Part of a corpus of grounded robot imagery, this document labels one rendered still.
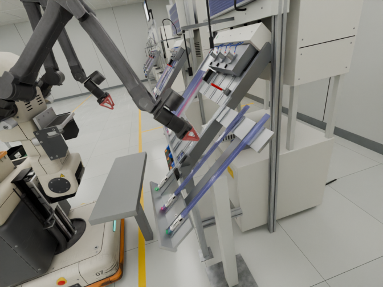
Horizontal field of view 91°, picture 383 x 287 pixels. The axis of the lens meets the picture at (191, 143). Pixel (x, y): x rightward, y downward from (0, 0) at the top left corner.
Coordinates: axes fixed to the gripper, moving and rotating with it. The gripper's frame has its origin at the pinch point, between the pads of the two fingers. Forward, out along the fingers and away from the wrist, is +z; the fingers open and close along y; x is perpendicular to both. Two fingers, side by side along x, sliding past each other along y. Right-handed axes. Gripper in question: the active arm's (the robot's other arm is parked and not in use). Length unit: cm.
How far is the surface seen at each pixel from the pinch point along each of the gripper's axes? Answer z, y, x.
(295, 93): 35, 10, -45
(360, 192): 152, 5, -36
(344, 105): 167, 79, -109
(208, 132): 9.6, 10.9, -3.9
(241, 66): 3.5, 14.3, -36.4
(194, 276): 59, -2, 73
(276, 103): 25.7, 5.3, -34.1
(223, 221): 28.0, -15.1, 21.6
